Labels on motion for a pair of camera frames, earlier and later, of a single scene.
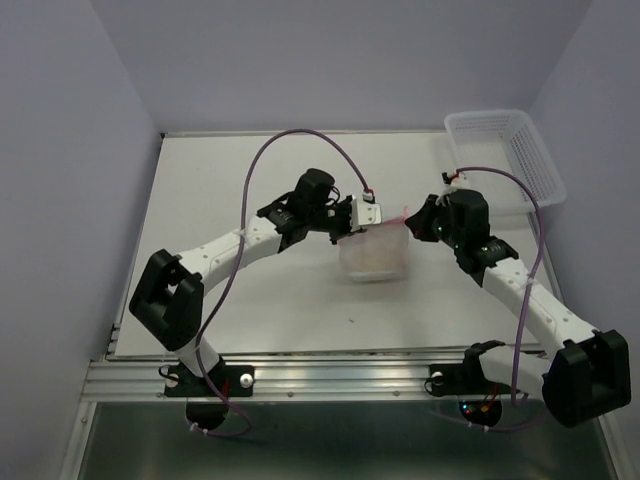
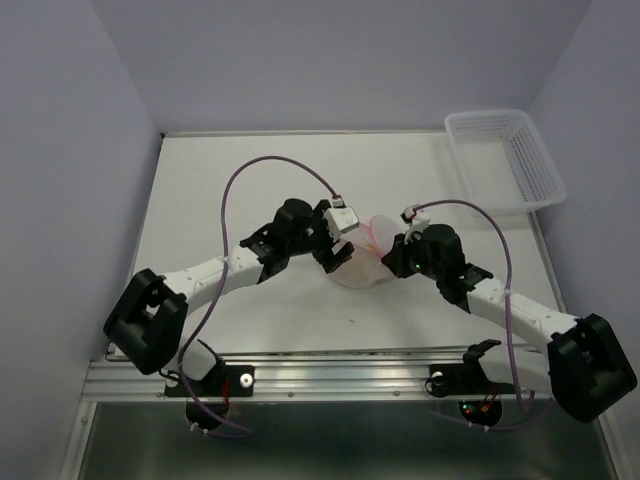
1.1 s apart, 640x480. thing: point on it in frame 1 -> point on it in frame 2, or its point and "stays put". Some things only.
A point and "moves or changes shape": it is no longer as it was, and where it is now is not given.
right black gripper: (420, 221) -> (395, 259)
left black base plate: (232, 380) stays put
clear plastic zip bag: (379, 254) moves or changes shape
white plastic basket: (505, 139) stays put
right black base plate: (467, 378) stays put
